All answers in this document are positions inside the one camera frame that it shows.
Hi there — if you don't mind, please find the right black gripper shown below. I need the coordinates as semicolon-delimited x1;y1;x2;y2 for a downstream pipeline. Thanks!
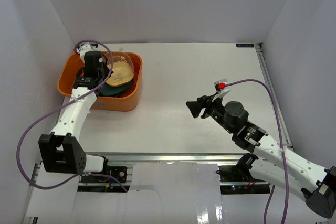
186;93;235;134

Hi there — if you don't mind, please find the clear glass round plate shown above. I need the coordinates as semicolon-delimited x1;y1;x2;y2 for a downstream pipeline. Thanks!
104;52;134;87

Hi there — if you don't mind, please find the teal square large plate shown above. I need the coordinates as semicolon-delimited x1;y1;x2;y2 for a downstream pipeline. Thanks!
99;80;135;98

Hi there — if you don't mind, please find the yellow square small plate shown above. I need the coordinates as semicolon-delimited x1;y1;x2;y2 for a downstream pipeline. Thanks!
107;61;134;87

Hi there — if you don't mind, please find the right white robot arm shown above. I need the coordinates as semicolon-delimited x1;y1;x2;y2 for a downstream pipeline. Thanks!
186;95;335;219

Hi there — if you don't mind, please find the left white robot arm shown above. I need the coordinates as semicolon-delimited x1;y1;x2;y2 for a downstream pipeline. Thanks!
38;50;111;182

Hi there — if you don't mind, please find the orange plastic bin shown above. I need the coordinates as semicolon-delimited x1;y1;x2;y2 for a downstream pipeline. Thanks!
57;51;142;112

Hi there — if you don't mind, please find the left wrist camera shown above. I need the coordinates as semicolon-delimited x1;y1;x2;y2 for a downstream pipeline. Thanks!
74;42;98;58

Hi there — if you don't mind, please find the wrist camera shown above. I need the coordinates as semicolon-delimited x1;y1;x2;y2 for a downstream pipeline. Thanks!
212;79;231;102
74;42;98;58

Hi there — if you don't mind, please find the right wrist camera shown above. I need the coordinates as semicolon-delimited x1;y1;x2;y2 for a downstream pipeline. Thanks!
212;79;231;102

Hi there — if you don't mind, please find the aluminium table frame rail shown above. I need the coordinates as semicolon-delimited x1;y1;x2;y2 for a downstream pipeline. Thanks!
26;43;278;223

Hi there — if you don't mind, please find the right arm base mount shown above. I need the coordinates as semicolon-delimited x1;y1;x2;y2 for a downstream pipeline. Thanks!
216;153;270;195

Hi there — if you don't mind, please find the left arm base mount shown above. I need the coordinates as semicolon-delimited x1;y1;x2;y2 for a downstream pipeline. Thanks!
78;157;129;193

